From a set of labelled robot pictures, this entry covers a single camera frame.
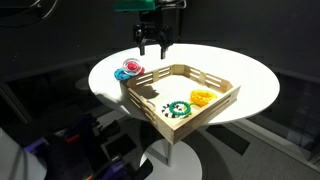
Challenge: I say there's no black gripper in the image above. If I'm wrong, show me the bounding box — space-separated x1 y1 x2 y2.
133 22 172 60

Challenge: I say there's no clear ring with beads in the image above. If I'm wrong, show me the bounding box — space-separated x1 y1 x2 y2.
121 57 143 75

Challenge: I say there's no wooden slatted tray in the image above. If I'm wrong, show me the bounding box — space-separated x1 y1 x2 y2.
119 63 242 146

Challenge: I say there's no black purple orange equipment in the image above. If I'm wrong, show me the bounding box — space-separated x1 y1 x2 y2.
23 113 154 180

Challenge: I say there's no red textured ring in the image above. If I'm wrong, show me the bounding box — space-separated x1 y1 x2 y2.
128 61 146 76

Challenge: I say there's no blue textured ring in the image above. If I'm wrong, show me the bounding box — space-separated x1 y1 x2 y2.
113 67 134 82

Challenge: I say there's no dark green beaded ring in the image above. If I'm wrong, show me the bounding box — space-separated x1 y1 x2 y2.
168 100 193 118

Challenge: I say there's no black white striped ring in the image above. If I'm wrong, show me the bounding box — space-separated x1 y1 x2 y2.
161 103 188 119

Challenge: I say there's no orange bumpy ring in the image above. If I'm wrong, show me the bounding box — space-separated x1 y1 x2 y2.
189 89 218 108

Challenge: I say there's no light green knobby ring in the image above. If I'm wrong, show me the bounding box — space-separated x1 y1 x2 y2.
186 99 203 116

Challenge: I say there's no black cable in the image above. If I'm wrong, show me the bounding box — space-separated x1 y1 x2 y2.
0 0 59 28

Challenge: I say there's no white table pedestal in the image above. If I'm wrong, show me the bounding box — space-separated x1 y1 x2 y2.
139 138 203 180

